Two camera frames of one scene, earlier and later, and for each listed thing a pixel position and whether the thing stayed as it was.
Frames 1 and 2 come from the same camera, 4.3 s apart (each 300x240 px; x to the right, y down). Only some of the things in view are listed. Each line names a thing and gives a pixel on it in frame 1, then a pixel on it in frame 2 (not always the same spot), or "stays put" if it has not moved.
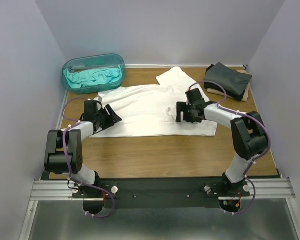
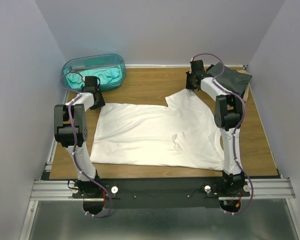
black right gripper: (181, 106) to (188, 74)
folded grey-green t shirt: (233, 80) stays put
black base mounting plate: (164, 192) stays put
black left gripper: (110, 121) to (101, 102)
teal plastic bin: (91, 74) stays put
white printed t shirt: (150, 110) to (151, 134)
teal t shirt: (93, 77) stays put
